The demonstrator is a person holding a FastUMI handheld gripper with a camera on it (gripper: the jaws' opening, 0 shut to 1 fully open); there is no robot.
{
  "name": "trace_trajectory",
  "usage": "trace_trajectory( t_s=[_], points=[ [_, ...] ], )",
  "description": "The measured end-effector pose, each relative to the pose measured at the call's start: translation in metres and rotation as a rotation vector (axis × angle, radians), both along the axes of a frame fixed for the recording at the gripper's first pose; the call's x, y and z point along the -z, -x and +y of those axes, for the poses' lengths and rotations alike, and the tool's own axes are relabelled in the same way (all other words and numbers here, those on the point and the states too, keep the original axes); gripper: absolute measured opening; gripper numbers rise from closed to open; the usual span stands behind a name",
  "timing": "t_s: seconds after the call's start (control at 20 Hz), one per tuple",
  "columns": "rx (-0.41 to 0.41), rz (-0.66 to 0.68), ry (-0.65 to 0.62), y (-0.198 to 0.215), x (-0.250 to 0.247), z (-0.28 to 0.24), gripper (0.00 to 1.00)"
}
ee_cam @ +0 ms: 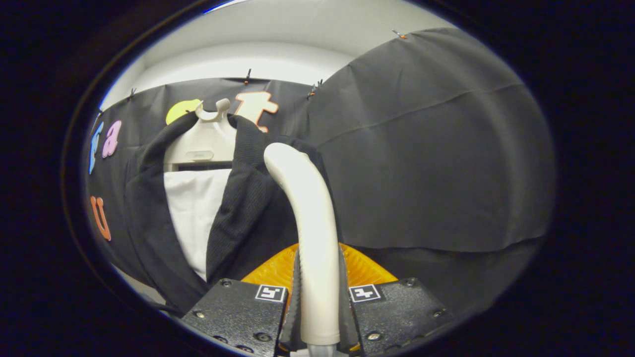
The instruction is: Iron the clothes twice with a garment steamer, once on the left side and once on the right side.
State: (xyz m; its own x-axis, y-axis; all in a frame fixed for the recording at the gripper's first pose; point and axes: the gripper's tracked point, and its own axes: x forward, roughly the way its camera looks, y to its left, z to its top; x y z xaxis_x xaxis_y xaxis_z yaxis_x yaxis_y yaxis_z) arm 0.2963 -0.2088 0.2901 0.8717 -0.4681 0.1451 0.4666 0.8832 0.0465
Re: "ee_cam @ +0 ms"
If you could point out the black backdrop cloth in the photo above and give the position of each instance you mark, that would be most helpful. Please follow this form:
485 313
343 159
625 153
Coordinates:
421 148

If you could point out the white plastic hanger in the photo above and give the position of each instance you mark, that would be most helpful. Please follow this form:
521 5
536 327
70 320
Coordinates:
203 141

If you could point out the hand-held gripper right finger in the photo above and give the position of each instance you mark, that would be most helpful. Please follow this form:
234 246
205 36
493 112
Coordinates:
347 317

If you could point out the black jacket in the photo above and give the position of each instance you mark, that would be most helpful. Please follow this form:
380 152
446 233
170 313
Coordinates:
253 218

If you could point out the white garment steamer head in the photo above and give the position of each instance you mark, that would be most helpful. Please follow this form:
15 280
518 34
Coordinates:
312 223

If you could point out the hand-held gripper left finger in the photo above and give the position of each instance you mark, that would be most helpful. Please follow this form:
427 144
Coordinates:
292 317

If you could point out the row of small cloth clips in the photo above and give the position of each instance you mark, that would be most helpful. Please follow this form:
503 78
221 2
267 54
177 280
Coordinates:
247 77

